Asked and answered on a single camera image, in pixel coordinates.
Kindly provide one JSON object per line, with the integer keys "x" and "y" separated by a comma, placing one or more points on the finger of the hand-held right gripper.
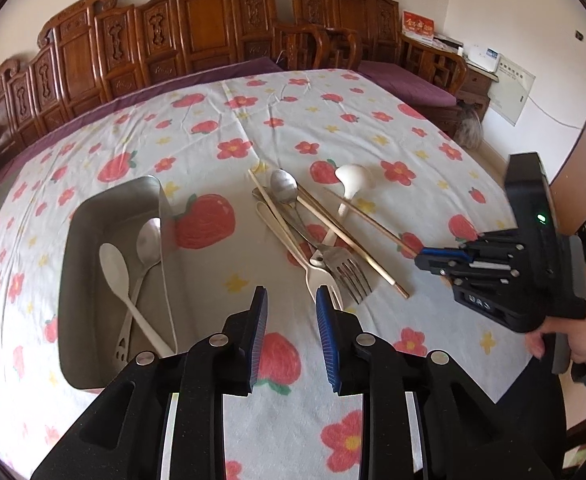
{"x": 435, "y": 264}
{"x": 443, "y": 250}

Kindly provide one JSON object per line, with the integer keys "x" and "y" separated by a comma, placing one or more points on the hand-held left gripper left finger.
{"x": 260, "y": 325}

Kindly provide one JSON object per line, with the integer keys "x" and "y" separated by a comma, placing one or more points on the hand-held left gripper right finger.
{"x": 326, "y": 330}

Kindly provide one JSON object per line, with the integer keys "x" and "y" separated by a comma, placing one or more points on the white plastic fork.
{"x": 319, "y": 276}

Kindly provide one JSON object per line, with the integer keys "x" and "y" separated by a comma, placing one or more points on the metal fork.
{"x": 353, "y": 280}

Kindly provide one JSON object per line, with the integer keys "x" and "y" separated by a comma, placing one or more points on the brown wooden chopstick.
{"x": 373, "y": 225}

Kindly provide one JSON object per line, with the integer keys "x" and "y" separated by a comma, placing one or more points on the white soup ladle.
{"x": 353, "y": 177}

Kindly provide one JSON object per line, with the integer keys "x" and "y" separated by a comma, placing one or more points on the plain metal spoon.
{"x": 285, "y": 186}

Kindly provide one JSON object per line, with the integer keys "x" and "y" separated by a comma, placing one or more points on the stainless steel tray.
{"x": 88, "y": 320}

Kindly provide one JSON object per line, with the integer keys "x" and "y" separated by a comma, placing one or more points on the grey fluffy duster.
{"x": 469, "y": 127}

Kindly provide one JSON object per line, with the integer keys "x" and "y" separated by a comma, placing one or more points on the brown cardboard box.
{"x": 583, "y": 170}

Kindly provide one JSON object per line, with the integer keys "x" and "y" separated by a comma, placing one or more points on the white plastic spoon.
{"x": 113, "y": 265}

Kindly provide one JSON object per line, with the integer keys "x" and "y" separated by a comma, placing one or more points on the wooden side table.
{"x": 475, "y": 90}

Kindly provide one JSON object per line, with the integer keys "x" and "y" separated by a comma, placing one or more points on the purple seat cushion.
{"x": 408, "y": 80}

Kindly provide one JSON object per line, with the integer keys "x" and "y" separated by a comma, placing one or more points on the white desk phone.
{"x": 483, "y": 57}

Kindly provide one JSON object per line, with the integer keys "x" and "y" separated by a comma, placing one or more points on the strawberry flower print tablecloth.
{"x": 223, "y": 110}

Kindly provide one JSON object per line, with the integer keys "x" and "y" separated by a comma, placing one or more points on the red box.
{"x": 418, "y": 25}

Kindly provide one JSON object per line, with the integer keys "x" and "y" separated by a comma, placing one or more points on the carved wooden sofa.
{"x": 203, "y": 15}

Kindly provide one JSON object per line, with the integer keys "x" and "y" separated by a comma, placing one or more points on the white wall panel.
{"x": 513, "y": 90}

